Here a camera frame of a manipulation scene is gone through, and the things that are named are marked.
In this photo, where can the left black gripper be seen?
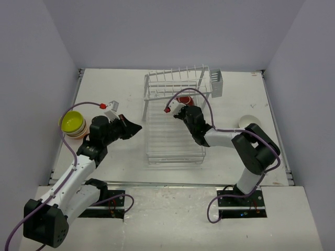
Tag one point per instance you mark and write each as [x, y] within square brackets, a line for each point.
[129, 128]

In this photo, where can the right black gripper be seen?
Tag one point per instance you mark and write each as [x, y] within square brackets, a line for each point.
[179, 115]

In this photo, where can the dark red bowl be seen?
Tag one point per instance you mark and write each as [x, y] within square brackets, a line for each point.
[187, 100]

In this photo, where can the cream speckled bowl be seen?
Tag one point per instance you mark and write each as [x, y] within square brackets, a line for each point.
[78, 131]

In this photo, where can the lime green bowl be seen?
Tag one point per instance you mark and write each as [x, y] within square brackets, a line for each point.
[71, 121]

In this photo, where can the beige flower pattern bowl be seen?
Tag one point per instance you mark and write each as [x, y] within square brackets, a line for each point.
[246, 120]

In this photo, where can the orange bowl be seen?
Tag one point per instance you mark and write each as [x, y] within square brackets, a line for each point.
[83, 134]

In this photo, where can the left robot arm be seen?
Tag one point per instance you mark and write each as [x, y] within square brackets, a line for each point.
[47, 220]

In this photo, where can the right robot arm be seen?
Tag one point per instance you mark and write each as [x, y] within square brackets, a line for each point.
[256, 150]

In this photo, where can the white perforated cutlery holder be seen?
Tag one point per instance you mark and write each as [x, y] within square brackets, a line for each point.
[216, 83]

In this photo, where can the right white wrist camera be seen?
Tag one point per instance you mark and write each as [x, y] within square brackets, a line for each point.
[174, 107]

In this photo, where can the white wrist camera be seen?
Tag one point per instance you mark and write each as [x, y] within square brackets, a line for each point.
[174, 107]
[111, 110]

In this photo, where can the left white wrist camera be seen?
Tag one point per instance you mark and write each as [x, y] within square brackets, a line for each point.
[111, 110]

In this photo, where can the white wire dish rack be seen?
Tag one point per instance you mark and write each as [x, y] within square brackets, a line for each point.
[168, 139]

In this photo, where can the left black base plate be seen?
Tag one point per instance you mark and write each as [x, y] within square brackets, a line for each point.
[113, 209]

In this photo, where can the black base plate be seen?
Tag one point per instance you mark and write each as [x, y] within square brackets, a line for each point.
[242, 208]
[113, 209]

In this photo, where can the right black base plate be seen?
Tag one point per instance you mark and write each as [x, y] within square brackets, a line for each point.
[242, 208]

